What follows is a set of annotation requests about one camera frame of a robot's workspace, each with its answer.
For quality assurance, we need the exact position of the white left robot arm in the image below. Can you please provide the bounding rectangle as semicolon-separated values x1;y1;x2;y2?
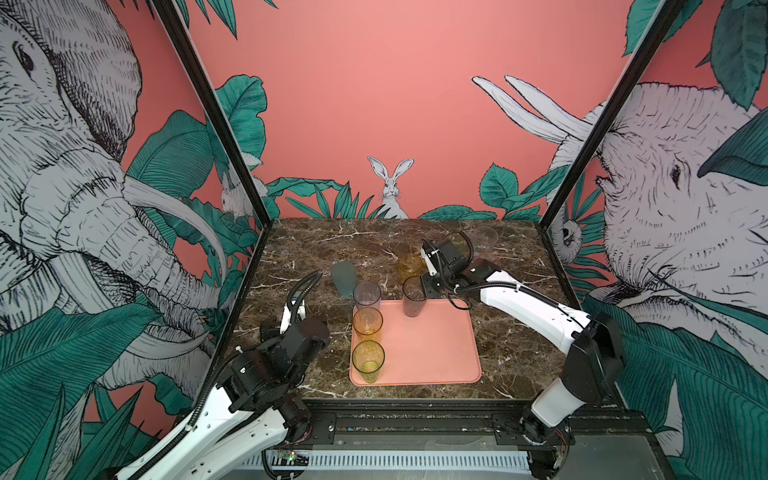
98;271;330;479

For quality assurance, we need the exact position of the tall yellow glass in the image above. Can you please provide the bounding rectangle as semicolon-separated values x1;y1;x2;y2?
352;307;384;341

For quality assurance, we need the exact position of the frosted teal glass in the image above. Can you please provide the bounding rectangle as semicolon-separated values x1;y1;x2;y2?
331;261;357;298

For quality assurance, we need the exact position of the black front rail base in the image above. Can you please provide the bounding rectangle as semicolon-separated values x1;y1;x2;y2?
149;398;679;480

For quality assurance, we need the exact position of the clear blue tall glass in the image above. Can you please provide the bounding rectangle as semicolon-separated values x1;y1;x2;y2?
353;281;382;310

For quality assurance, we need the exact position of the black left corner post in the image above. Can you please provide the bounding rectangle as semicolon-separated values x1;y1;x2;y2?
152;0;272;230

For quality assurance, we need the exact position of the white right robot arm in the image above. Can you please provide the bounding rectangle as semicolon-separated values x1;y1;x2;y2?
421;231;626;445

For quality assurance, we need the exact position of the black right corner post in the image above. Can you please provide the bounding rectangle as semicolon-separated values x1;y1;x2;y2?
538;0;686;230

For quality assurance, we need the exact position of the short yellow glass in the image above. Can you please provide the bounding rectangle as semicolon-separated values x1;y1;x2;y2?
396;250;426;282

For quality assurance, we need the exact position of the green glass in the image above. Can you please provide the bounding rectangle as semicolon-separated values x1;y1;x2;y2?
352;340;386;384

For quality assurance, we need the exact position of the clear colourless glass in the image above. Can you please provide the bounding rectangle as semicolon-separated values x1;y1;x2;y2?
473;225;499;254

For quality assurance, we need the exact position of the white perforated strip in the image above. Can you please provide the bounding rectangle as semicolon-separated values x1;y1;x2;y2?
266;450;531;474

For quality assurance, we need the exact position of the dark smoky glass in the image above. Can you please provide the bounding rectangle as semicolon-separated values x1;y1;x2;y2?
402;276;427;318

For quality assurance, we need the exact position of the pink tray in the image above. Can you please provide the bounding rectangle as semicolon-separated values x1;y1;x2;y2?
349;300;482;387

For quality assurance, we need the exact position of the black corner post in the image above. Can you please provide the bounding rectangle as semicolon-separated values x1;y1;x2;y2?
152;0;272;230
538;0;686;230

